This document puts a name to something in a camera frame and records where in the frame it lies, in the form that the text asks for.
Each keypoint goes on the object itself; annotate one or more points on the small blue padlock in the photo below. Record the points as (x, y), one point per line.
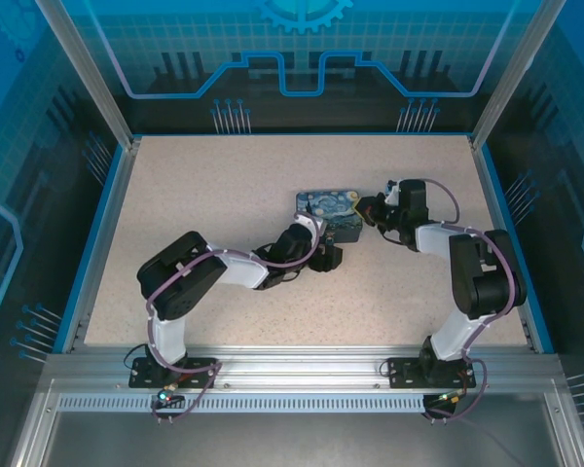
(329, 239)

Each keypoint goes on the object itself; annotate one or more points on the starry night print box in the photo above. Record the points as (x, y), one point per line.
(331, 209)

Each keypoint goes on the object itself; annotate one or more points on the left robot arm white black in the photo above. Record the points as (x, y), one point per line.
(185, 272)

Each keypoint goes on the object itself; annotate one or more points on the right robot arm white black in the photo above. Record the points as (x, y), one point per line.
(482, 272)

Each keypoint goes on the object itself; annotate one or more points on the blue table edge strip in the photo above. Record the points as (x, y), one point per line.
(503, 214)
(97, 243)

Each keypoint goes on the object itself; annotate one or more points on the grey sheet metal tray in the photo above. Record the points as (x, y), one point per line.
(297, 438)

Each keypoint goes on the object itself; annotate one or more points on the small LED connector board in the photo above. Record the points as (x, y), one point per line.
(164, 396)
(450, 398)

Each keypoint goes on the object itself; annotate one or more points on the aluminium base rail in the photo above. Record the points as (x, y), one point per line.
(297, 370)

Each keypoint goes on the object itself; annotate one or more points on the aluminium frame post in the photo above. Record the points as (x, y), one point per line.
(85, 68)
(516, 73)

